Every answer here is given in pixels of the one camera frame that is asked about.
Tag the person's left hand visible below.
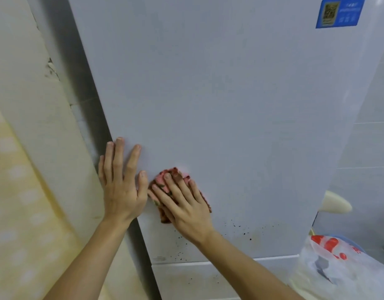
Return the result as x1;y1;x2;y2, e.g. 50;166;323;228
98;137;149;223

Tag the person's right hand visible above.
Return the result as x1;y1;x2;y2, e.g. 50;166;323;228
147;172;216;246

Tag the pink cleaning cloth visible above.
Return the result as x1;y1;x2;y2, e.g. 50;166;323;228
148;167;212;224

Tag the person's left forearm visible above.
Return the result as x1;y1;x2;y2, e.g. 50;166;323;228
43;218;138;300

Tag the person's right forearm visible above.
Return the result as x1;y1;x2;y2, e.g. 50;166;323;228
192;229;306;300

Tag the yellow patterned curtain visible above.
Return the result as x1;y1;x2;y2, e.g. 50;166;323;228
0;98;112;300

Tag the white refrigerator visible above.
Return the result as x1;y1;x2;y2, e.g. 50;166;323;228
27;0;384;300

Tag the blue plastic bucket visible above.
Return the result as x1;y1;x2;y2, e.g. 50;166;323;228
328;234;369;254

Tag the white red-printed plastic bag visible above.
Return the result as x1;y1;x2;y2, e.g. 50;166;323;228
290;235;384;300

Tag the blue label sticker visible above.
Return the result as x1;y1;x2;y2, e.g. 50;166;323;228
315;0;366;29

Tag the cream plastic handle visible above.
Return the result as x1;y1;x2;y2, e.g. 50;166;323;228
318;190;353;214

